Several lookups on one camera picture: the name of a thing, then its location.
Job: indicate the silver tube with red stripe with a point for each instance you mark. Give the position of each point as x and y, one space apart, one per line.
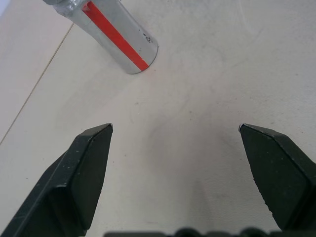
133 37

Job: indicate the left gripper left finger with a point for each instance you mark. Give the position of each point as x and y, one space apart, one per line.
61 187

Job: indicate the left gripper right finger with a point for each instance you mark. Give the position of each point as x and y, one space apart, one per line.
284 177

